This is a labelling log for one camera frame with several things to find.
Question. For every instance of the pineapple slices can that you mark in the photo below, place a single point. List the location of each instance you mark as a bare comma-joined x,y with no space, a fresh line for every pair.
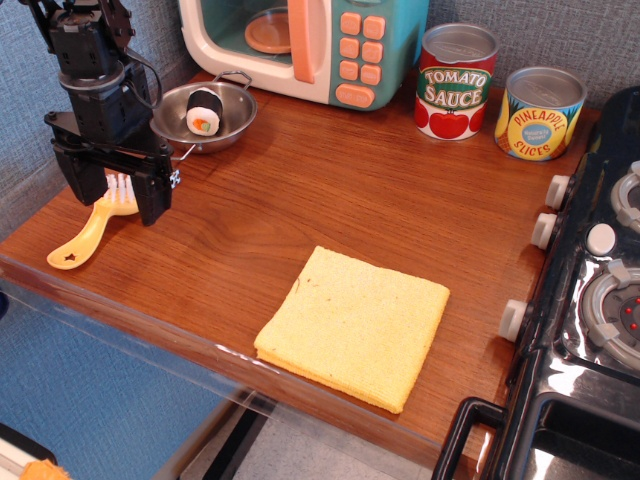
539,113

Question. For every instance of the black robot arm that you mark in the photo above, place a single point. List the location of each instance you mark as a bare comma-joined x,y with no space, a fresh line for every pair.
88,37

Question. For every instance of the white stove knob bottom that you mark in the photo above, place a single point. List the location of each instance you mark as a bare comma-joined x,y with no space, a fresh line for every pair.
512,318

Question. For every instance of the yellow dish brush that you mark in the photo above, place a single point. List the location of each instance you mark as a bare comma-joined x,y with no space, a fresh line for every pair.
118,200

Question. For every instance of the white stove knob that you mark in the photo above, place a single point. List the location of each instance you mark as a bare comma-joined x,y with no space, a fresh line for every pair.
556,191
543,230
512,318

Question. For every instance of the white stove knob middle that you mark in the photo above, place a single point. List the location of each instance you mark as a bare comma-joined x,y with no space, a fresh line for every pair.
543,230

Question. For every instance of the black toy stove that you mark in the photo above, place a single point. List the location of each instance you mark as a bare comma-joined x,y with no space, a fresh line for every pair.
572,409

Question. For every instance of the orange fuzzy object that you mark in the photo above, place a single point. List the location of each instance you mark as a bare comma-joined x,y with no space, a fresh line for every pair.
43,470

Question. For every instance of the small steel pan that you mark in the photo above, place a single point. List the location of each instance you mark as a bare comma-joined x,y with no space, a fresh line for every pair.
239,111

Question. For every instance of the orange microwave turntable plate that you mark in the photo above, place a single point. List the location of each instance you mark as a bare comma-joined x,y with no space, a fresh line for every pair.
268,32

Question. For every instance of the tomato sauce can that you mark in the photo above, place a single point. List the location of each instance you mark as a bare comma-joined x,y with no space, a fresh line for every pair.
454,78

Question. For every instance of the toy microwave oven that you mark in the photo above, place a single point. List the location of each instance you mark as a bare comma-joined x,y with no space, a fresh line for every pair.
349,54

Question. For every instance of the white stove knob top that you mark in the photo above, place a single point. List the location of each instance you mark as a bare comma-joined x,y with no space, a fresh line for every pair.
556,191

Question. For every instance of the toy sushi roll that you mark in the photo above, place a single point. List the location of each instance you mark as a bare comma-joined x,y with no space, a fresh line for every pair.
204,112

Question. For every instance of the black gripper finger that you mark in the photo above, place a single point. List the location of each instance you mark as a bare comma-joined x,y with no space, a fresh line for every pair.
84,174
153,193

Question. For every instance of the yellow towel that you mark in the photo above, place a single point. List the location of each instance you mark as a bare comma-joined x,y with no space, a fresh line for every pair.
356,328

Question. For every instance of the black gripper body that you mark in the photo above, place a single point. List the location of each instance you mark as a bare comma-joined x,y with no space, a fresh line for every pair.
110,117

